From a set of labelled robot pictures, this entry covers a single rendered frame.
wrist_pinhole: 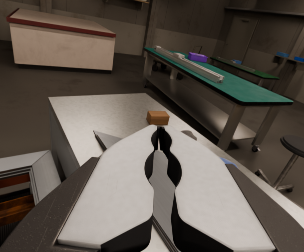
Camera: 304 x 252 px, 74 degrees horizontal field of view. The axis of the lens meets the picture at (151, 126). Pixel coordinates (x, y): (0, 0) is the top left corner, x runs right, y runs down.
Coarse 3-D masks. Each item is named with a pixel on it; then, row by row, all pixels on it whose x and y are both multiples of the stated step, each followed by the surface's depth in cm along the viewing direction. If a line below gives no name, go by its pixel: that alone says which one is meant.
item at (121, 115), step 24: (72, 96) 111; (96, 96) 117; (120, 96) 124; (144, 96) 131; (72, 120) 89; (96, 120) 93; (120, 120) 97; (144, 120) 102; (72, 144) 74; (96, 144) 77; (240, 168) 81
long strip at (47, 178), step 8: (48, 152) 98; (40, 160) 92; (48, 160) 93; (32, 168) 87; (40, 168) 88; (48, 168) 89; (56, 168) 90; (40, 176) 84; (48, 176) 85; (56, 176) 86; (40, 184) 81; (48, 184) 82; (56, 184) 82; (40, 192) 78; (48, 192) 78; (40, 200) 75
